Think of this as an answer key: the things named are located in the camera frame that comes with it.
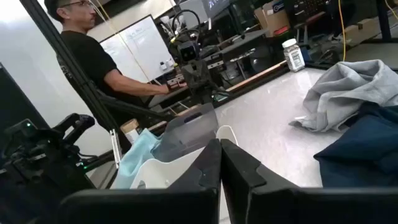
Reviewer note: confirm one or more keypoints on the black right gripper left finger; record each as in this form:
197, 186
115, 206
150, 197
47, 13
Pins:
199, 174

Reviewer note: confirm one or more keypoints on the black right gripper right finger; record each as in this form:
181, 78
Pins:
245, 180

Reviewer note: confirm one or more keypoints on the light grey item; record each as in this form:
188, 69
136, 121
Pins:
130, 132

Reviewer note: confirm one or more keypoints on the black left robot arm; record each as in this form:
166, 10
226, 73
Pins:
184, 35

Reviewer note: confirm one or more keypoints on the white plastic bin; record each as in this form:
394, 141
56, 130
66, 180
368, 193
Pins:
158, 174

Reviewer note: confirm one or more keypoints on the smoky grey transparent bin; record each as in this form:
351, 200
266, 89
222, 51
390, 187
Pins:
189, 130

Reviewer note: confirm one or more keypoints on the whiteboard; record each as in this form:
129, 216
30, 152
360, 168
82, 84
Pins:
140, 49

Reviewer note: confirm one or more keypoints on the teal cloth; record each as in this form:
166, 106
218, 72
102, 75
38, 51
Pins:
133, 158

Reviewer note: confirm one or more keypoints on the cardboard box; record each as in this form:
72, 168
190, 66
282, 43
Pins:
273, 18

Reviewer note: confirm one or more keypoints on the person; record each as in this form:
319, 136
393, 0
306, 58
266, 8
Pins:
90, 59

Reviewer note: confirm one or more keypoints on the navy blue cloth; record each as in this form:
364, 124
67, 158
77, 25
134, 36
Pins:
367, 149

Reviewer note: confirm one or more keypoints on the grey cloth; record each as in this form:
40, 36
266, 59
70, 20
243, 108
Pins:
342, 90

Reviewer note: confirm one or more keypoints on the black flat panel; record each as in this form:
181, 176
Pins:
18, 99

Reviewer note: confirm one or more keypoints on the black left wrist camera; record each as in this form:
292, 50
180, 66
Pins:
189, 51

